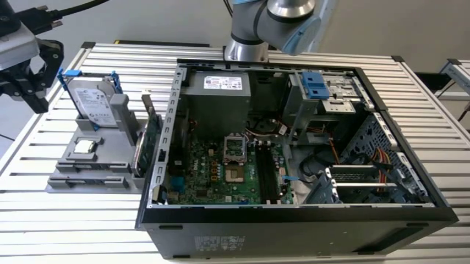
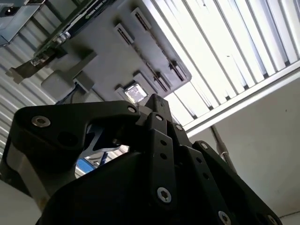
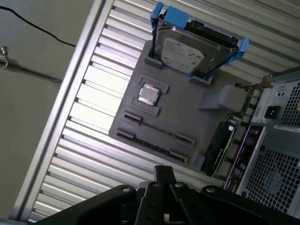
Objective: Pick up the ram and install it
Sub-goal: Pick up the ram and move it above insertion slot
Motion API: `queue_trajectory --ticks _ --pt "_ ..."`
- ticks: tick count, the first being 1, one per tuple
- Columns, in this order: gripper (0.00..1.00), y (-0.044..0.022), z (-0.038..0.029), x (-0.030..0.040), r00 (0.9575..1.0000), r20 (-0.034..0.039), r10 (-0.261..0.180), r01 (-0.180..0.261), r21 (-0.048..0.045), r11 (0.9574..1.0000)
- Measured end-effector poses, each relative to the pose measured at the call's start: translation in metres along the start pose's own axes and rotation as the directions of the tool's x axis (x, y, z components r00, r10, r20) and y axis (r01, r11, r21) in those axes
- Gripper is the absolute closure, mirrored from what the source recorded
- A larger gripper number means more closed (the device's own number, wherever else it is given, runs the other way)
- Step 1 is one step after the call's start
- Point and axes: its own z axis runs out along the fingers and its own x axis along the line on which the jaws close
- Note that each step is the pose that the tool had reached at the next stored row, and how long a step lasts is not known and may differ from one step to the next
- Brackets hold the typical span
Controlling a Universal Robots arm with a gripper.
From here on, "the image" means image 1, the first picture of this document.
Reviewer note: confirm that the green graphics card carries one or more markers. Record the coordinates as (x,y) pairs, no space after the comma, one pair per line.
(148,143)

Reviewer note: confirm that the blue drive latch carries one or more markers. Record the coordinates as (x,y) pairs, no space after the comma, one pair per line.
(314,85)

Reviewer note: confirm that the black PC case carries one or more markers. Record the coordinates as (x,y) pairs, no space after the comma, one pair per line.
(256,239)

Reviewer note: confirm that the grey power supply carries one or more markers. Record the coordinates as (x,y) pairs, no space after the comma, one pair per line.
(216,110)

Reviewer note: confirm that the CPU socket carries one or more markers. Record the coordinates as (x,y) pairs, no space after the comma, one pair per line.
(235,173)

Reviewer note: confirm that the hard disk in blue carrier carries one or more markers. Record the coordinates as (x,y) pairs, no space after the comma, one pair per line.
(91,101)

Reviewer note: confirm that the black RAM slot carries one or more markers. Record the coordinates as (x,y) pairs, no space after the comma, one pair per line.
(263,170)
(272,170)

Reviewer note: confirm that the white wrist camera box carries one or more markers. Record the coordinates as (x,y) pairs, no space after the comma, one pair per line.
(15,46)

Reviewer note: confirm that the black cooler fan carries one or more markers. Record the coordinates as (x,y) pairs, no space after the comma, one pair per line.
(264,126)

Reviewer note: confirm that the black camera bracket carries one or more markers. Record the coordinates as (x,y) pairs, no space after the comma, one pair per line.
(7,19)

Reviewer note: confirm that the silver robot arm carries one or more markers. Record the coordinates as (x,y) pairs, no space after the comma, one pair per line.
(256,24)

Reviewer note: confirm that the grey parts rack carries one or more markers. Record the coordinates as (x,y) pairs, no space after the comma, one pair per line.
(109,148)

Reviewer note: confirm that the silver CPU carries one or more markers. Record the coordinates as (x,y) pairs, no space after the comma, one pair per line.
(84,146)

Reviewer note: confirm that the metal disk bay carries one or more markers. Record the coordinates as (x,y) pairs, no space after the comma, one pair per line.
(352,171)

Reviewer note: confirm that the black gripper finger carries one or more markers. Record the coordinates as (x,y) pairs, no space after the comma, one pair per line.
(11,85)
(52,63)

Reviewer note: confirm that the green motherboard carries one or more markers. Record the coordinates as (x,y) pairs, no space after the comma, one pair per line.
(199,181)

